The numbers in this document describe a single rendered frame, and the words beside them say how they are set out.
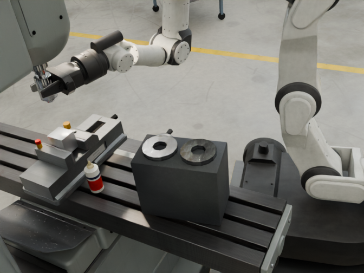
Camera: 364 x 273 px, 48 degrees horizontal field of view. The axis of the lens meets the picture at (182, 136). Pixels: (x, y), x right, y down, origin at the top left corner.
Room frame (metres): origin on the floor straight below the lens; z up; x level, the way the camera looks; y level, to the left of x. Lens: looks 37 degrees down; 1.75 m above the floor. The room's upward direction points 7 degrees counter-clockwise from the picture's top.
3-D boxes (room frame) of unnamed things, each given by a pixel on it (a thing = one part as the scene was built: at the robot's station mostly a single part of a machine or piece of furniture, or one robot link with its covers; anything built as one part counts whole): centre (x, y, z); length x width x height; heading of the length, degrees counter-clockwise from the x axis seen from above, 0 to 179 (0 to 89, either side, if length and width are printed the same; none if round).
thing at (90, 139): (1.05, 0.33, 1.01); 0.12 x 0.06 x 0.04; 56
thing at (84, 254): (1.00, 0.35, 0.78); 0.50 x 0.35 x 0.12; 148
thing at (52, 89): (0.97, 0.33, 1.22); 0.06 x 0.02 x 0.03; 131
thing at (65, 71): (1.06, 0.28, 1.22); 0.13 x 0.12 x 0.10; 41
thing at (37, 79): (1.00, 0.35, 1.25); 0.05 x 0.05 x 0.01
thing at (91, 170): (0.89, 0.27, 0.97); 0.04 x 0.04 x 0.11
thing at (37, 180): (1.03, 0.34, 0.97); 0.35 x 0.15 x 0.11; 146
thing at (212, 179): (0.79, 0.01, 1.02); 0.22 x 0.12 x 0.20; 69
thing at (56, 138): (1.00, 0.36, 1.03); 0.06 x 0.05 x 0.06; 56
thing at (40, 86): (1.00, 0.35, 1.22); 0.05 x 0.05 x 0.06
